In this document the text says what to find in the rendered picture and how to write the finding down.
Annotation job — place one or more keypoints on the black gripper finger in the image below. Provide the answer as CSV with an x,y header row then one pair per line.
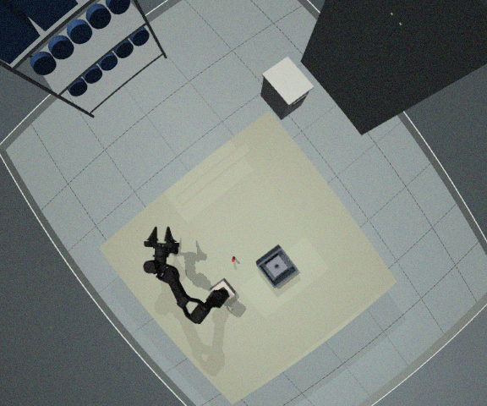
x,y
168,235
153,236

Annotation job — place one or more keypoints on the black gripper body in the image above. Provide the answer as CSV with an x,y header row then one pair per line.
x,y
161,249

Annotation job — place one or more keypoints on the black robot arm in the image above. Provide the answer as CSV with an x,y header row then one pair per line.
x,y
171,276

